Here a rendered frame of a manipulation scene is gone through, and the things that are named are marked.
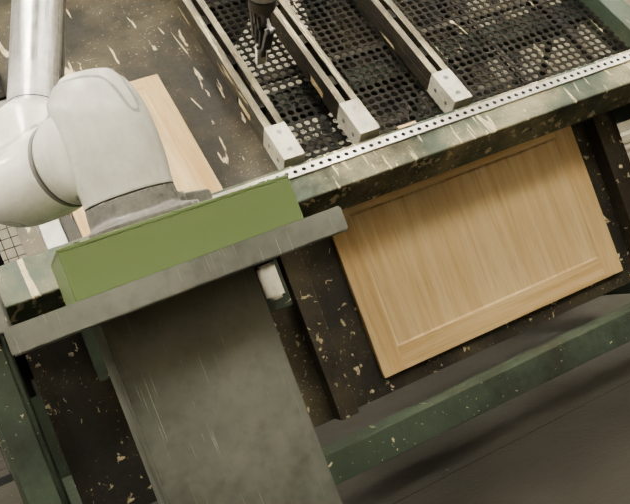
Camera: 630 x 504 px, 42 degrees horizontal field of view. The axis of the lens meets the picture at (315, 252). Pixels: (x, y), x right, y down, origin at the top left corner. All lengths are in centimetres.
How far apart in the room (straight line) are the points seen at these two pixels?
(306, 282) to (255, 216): 107
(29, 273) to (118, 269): 84
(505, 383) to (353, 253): 56
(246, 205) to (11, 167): 44
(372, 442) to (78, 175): 114
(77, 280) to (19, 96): 50
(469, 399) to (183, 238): 126
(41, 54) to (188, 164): 70
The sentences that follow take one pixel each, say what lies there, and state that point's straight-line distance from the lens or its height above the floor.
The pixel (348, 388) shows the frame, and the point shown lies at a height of 28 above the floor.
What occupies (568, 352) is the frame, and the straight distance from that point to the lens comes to 244.
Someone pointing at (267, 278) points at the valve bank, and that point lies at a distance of 198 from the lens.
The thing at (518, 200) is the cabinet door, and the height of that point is 59.
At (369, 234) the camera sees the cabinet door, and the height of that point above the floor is 66.
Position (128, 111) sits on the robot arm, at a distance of 136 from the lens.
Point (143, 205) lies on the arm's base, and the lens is 132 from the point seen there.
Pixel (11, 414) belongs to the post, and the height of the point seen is 59.
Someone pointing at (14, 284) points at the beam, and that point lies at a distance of 201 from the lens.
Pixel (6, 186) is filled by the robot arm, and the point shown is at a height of 98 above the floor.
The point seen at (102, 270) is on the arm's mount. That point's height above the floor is 78.
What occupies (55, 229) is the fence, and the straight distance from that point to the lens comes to 209.
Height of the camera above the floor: 73
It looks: 2 degrees down
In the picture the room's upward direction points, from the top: 21 degrees counter-clockwise
